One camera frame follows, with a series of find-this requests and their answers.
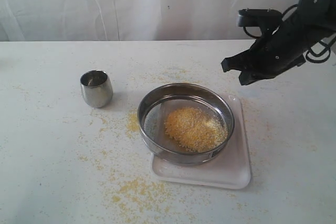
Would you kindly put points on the white square plastic tray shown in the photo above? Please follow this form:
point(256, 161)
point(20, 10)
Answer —
point(230, 169)

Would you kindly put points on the round stainless steel sieve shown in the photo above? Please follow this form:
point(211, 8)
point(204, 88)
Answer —
point(160, 102)

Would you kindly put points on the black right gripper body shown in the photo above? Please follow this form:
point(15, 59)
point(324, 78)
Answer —
point(273, 54)

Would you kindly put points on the white backdrop curtain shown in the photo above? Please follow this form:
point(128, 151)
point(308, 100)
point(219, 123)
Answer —
point(71, 20)

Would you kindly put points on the stainless steel cup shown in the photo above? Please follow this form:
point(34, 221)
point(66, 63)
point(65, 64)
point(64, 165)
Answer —
point(96, 88)

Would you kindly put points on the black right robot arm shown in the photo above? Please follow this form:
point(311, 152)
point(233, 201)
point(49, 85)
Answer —
point(325, 9)

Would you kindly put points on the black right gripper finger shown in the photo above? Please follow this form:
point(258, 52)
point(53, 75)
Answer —
point(240, 62)
point(252, 75)

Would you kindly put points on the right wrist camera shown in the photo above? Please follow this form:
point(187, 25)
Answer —
point(258, 17)

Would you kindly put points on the yellow grain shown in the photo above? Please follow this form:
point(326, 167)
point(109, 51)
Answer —
point(195, 130)

